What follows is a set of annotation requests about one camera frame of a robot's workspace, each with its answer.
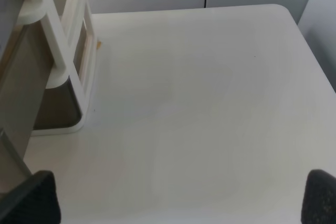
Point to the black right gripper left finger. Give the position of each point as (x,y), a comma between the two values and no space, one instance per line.
(33,201)

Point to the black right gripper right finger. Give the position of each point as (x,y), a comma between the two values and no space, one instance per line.
(318,204)

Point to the smoky transparent drawer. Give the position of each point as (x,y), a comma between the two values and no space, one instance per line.
(57,107)
(25,69)

